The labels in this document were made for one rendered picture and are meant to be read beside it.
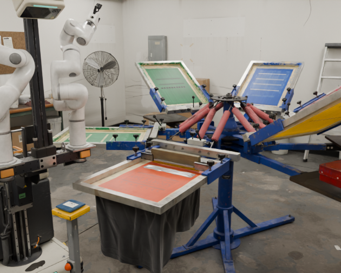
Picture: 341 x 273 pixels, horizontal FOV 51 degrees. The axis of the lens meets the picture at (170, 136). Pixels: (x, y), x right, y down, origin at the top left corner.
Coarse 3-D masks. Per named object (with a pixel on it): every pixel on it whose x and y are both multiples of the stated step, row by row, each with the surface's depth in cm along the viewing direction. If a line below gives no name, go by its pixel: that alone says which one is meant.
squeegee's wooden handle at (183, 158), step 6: (156, 150) 234; (162, 150) 232; (168, 150) 232; (156, 156) 236; (162, 156) 233; (168, 156) 230; (174, 156) 228; (180, 156) 225; (186, 156) 223; (192, 156) 221; (198, 156) 219; (180, 162) 226; (186, 162) 224; (192, 162) 222
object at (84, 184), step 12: (108, 168) 218; (120, 168) 224; (84, 180) 199; (96, 180) 207; (204, 180) 203; (96, 192) 187; (108, 192) 183; (120, 192) 183; (180, 192) 183; (132, 204) 175; (144, 204) 171; (156, 204) 169; (168, 204) 172
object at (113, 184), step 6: (150, 162) 240; (138, 168) 229; (144, 168) 229; (126, 174) 218; (156, 174) 218; (114, 180) 208; (102, 186) 199; (108, 186) 199; (114, 186) 199; (120, 186) 199; (126, 186) 199; (132, 186) 199; (126, 192) 191
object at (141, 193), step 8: (176, 168) 229; (184, 168) 229; (168, 176) 215; (176, 176) 215; (176, 184) 203; (184, 184) 203; (128, 192) 191; (136, 192) 191; (144, 192) 191; (152, 192) 191; (168, 192) 191; (152, 200) 181
